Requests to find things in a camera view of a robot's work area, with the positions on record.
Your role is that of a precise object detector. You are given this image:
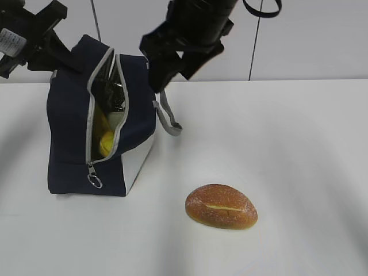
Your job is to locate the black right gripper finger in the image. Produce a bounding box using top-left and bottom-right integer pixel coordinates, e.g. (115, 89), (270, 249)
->
(148, 53), (184, 93)
(180, 41), (224, 80)

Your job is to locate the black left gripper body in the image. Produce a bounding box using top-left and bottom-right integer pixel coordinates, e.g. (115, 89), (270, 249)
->
(1, 1), (67, 78)

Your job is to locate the green lid glass container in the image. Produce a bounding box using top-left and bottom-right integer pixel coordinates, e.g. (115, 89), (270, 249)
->
(107, 112), (124, 129)

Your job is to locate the navy blue lunch bag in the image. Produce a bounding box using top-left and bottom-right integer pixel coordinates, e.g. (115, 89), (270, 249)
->
(47, 35), (182, 197)

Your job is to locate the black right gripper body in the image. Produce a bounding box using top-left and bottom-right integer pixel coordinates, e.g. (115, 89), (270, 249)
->
(139, 1), (237, 60)

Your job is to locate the brown bread roll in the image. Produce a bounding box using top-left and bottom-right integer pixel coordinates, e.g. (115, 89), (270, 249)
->
(185, 183), (258, 230)

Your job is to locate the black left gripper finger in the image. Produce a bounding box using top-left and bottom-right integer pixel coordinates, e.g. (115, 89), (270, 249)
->
(43, 30), (83, 73)
(27, 52), (58, 71)

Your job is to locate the yellow banana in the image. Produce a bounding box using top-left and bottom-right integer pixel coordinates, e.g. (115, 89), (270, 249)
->
(92, 103), (114, 159)

